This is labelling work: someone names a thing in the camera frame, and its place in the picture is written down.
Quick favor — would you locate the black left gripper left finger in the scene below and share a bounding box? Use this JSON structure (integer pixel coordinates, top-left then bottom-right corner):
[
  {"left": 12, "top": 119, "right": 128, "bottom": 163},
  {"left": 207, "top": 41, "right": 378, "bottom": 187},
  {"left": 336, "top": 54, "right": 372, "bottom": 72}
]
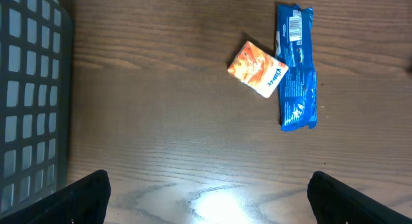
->
[{"left": 1, "top": 169, "right": 111, "bottom": 224}]

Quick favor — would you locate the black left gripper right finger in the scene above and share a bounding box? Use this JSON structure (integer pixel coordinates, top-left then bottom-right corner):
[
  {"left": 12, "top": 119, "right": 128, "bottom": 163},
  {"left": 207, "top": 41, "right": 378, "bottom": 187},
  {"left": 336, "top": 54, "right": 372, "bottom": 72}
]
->
[{"left": 307, "top": 171, "right": 411, "bottom": 224}]

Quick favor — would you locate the blue snack bar wrapper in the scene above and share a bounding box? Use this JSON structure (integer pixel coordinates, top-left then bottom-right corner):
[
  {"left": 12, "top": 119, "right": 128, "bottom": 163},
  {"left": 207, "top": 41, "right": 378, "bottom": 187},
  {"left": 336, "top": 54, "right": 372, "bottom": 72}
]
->
[{"left": 276, "top": 5, "right": 317, "bottom": 131}]

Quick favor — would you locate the orange tissue pack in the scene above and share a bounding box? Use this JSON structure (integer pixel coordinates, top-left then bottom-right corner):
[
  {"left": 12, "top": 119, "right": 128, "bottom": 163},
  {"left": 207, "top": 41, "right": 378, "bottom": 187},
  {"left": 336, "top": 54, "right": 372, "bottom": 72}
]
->
[{"left": 227, "top": 41, "right": 289, "bottom": 98}]

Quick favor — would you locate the grey plastic mesh basket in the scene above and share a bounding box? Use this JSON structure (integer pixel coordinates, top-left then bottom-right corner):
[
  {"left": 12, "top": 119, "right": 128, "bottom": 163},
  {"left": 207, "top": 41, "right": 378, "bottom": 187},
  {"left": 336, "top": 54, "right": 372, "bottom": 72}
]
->
[{"left": 1, "top": 0, "right": 73, "bottom": 217}]

